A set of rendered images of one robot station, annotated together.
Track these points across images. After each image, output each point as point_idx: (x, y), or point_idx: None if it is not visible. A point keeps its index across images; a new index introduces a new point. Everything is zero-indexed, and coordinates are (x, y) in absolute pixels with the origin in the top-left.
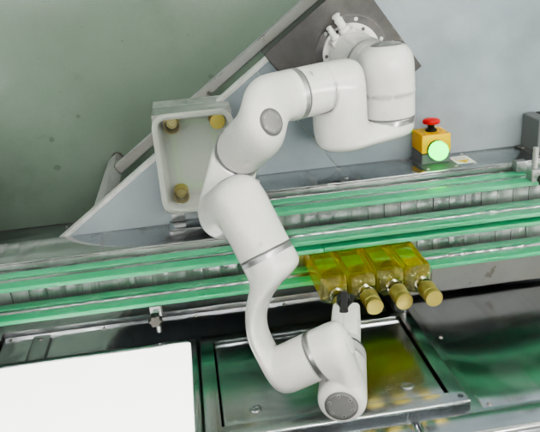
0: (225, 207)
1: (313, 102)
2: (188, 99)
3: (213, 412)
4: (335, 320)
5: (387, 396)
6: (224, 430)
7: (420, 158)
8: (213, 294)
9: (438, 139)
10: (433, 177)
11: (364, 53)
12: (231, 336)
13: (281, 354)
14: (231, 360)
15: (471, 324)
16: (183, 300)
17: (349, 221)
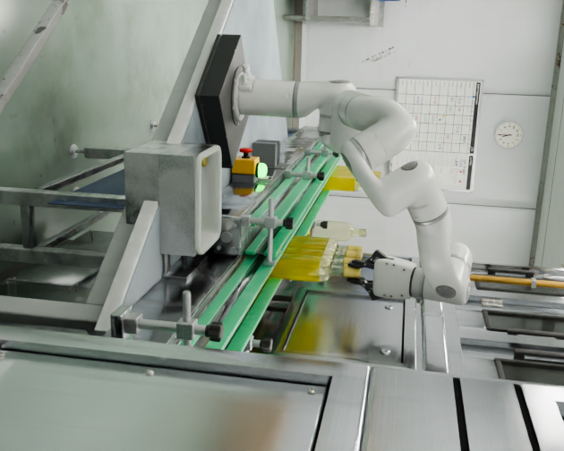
0: (431, 180)
1: None
2: (141, 146)
3: (384, 363)
4: (400, 263)
5: (396, 313)
6: (407, 363)
7: (252, 178)
8: (263, 310)
9: (257, 162)
10: (272, 189)
11: (338, 88)
12: (278, 342)
13: (457, 269)
14: (312, 349)
15: (316, 284)
16: (257, 324)
17: (258, 232)
